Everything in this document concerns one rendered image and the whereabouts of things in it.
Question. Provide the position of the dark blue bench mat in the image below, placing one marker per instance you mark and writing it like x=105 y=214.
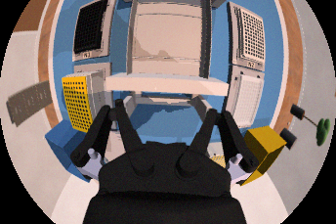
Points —
x=170 y=124

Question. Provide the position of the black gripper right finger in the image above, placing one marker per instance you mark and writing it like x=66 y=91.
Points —
x=240 y=161

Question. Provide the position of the yellow open-top bin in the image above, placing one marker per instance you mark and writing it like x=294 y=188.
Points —
x=266 y=145

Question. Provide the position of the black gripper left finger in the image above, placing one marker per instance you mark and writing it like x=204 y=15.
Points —
x=89 y=155

